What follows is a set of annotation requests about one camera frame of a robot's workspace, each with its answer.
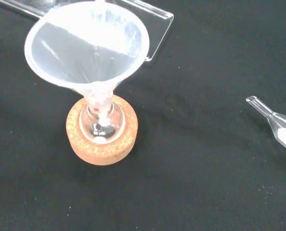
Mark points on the clear acrylic funnel stand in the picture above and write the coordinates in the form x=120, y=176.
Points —
x=158, y=31

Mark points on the black bench cloth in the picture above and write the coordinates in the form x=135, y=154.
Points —
x=205, y=168

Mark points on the small round-bottom glass flask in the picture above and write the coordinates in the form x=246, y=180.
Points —
x=102, y=125

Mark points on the translucent plastic funnel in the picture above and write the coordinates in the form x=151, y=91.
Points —
x=61, y=36

